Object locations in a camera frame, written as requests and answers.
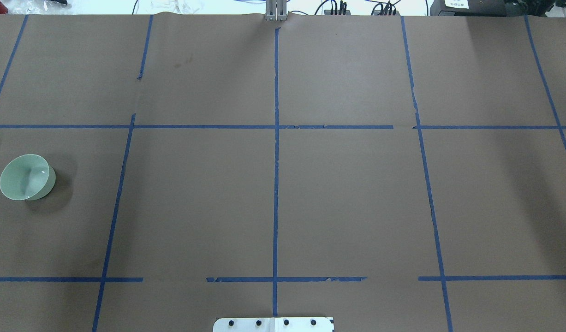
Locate black equipment box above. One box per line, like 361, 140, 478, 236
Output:
429, 0, 566, 17

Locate crumpled white paper towel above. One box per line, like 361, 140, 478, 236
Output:
150, 0, 205, 14

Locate green ceramic bowl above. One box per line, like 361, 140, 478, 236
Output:
0, 154, 56, 201

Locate crinkled clear plastic bag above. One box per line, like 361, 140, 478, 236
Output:
1, 0, 71, 15

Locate aluminium frame post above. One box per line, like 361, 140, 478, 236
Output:
264, 0, 288, 22

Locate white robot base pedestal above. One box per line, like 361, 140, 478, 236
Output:
213, 317, 335, 332

